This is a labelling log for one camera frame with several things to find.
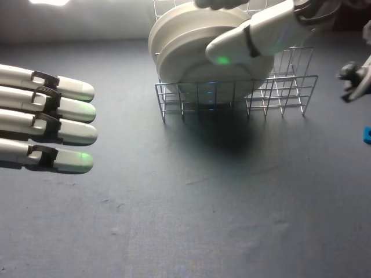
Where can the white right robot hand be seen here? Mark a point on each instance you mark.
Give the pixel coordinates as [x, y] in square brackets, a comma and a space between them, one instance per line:
[269, 29]

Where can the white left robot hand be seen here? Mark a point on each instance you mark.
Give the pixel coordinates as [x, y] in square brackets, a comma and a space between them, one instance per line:
[23, 116]

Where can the white plate with black rim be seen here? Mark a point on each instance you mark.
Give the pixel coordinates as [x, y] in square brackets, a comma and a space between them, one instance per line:
[179, 20]
[185, 60]

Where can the blue plastic block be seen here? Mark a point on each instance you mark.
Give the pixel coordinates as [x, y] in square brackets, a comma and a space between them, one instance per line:
[367, 135]

